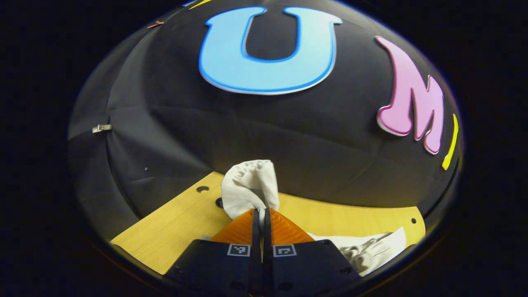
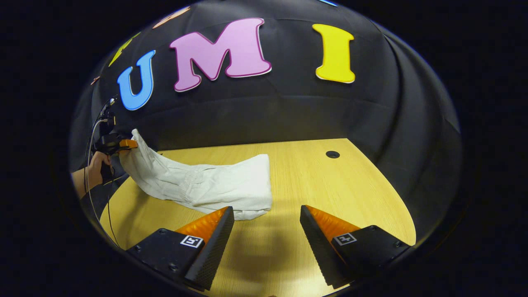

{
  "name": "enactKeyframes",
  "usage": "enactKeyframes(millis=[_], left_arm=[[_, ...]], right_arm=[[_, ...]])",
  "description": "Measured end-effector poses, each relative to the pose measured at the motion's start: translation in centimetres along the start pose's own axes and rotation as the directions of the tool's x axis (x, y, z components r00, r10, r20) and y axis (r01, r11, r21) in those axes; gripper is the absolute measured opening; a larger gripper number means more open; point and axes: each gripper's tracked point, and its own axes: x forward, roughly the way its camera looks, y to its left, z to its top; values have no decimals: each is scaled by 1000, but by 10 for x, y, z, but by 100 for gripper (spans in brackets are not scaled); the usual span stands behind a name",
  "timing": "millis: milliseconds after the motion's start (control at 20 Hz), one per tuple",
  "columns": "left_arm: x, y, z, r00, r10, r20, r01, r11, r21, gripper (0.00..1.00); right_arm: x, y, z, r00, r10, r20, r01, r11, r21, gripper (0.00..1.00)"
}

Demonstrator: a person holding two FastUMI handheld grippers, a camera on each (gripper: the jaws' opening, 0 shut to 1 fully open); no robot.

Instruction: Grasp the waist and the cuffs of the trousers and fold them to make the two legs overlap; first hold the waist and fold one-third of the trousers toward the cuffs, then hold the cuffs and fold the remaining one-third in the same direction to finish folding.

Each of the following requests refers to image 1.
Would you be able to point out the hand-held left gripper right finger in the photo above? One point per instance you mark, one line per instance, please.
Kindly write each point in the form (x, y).
(309, 268)

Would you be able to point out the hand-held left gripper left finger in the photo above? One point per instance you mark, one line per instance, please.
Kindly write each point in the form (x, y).
(214, 268)

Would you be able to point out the white jeans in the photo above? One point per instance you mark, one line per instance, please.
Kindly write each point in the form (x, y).
(249, 181)

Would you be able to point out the black backdrop cloth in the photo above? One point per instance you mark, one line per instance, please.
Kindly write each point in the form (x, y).
(268, 132)

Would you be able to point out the small silver clip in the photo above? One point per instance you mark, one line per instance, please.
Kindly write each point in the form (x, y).
(101, 128)

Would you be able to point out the small copper clip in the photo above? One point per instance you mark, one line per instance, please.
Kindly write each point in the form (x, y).
(155, 24)

